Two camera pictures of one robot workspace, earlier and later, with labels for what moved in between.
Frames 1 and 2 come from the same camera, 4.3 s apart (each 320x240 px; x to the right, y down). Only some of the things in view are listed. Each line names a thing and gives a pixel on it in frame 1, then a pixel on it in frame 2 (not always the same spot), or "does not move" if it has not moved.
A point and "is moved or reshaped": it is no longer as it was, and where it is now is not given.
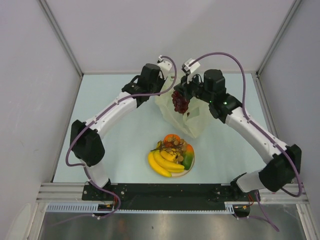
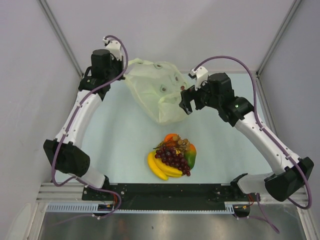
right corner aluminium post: [278, 36] does not move
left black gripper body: [155, 87] -> [116, 69]
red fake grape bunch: [181, 104] -> [169, 156]
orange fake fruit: [169, 139] is moved or reshaped
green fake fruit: [188, 157] does not move
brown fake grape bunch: [173, 146] does not move
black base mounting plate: [166, 196] does not move
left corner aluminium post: [58, 29] does not move
